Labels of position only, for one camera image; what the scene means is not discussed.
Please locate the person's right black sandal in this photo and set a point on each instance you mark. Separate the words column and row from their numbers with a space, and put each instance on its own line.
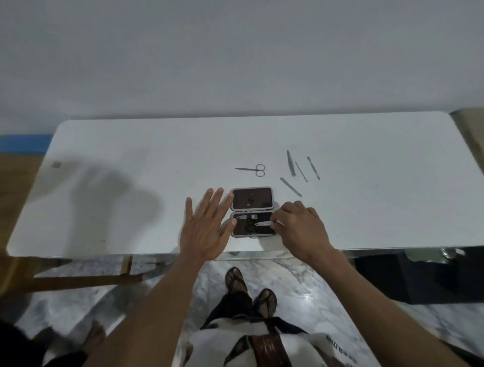
column 266, row 301

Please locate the person's left black sandal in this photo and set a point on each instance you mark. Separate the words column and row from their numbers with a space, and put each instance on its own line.
column 235, row 280

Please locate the person's black sandal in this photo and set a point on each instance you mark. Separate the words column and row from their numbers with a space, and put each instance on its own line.
column 266, row 301
column 235, row 280

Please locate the person's left thumb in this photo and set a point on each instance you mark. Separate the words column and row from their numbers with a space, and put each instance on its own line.
column 229, row 230

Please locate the flat silver manicure tool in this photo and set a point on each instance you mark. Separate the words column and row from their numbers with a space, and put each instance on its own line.
column 290, row 187

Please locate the person's right thumb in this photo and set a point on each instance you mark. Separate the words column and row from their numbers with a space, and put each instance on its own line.
column 277, row 228

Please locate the thin silver pick tool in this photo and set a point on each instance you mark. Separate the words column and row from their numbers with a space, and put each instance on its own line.
column 301, row 172

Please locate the blue skirting strip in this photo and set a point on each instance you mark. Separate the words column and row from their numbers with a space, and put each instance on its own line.
column 24, row 143

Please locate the person's left little finger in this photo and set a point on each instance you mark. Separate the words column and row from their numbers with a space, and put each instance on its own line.
column 189, row 211

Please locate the grey manicure case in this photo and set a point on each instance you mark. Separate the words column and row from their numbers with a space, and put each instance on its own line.
column 252, row 199

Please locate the person's white shirt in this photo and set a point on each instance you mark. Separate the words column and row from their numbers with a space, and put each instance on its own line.
column 213, row 348

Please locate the wooden table beam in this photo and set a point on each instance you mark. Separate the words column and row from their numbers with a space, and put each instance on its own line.
column 79, row 281

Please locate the person's right forearm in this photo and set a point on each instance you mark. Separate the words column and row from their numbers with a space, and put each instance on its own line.
column 374, row 313

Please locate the person's left middle finger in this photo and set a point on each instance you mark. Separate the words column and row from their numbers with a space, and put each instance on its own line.
column 216, row 202

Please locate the small silver scissors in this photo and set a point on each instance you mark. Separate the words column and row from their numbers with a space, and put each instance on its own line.
column 258, row 170

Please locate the person's left forearm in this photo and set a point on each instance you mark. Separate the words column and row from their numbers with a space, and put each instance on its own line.
column 151, row 317

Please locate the person's right hand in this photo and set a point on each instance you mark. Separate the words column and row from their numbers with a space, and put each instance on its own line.
column 302, row 232

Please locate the silver nail clipper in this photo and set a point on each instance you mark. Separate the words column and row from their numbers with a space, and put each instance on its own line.
column 246, row 217

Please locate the chrome table bracket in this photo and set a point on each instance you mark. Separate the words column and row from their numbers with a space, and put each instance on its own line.
column 435, row 254

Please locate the person's left hand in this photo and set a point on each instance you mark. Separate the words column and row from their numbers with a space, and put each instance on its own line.
column 202, row 236

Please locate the person's black trousers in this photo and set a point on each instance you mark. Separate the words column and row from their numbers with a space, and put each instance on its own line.
column 232, row 306

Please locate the silver cuticle pusher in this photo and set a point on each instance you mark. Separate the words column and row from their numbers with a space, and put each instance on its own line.
column 313, row 168

